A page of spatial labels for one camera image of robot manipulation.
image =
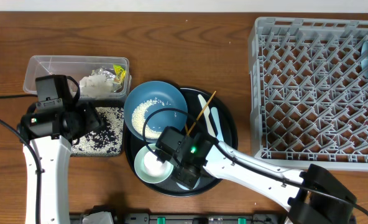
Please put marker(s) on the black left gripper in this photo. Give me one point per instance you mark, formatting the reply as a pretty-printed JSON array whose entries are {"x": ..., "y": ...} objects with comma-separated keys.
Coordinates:
[{"x": 95, "y": 118}]

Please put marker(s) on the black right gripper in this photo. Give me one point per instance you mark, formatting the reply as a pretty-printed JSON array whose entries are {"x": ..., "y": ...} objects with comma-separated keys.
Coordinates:
[{"x": 187, "y": 180}]

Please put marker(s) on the white napkin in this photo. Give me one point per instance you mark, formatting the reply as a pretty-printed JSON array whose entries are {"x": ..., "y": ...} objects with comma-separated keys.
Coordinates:
[{"x": 95, "y": 86}]

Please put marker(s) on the white cup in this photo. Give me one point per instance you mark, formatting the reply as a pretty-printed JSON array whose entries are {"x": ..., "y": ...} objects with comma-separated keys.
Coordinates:
[{"x": 153, "y": 166}]

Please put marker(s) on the yellow foil wrapper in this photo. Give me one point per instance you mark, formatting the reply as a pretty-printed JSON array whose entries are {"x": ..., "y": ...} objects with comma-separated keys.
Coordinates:
[{"x": 113, "y": 77}]

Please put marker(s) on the blue plate with rice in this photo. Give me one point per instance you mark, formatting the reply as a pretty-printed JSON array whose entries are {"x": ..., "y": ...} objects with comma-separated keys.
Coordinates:
[{"x": 151, "y": 107}]

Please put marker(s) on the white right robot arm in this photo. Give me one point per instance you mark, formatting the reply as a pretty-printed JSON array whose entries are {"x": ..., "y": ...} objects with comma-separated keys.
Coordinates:
[{"x": 311, "y": 196}]

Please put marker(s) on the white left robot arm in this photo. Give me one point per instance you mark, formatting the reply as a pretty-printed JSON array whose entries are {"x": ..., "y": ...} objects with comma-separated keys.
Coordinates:
[{"x": 48, "y": 133}]

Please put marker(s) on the grey dishwasher rack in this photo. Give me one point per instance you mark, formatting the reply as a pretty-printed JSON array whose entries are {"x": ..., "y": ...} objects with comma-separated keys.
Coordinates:
[{"x": 309, "y": 92}]

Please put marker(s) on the black rectangular tray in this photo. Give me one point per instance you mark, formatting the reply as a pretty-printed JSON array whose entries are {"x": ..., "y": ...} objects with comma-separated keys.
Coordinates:
[{"x": 105, "y": 141}]

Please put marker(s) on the green bowl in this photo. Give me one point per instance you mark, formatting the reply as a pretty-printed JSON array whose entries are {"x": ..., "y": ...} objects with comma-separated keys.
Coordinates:
[{"x": 142, "y": 173}]

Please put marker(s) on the round black tray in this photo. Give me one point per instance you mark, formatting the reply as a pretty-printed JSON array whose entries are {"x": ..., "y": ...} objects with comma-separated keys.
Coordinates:
[{"x": 132, "y": 144}]

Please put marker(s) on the clear plastic bin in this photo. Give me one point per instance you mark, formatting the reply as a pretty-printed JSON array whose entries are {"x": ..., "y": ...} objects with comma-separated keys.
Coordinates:
[{"x": 76, "y": 66}]

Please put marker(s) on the white plastic spoon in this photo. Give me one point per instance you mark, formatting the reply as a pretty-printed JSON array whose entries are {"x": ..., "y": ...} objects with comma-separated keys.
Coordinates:
[{"x": 215, "y": 115}]

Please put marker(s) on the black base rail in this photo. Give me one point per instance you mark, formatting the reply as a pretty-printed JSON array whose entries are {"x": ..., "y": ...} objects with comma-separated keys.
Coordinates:
[{"x": 145, "y": 217}]

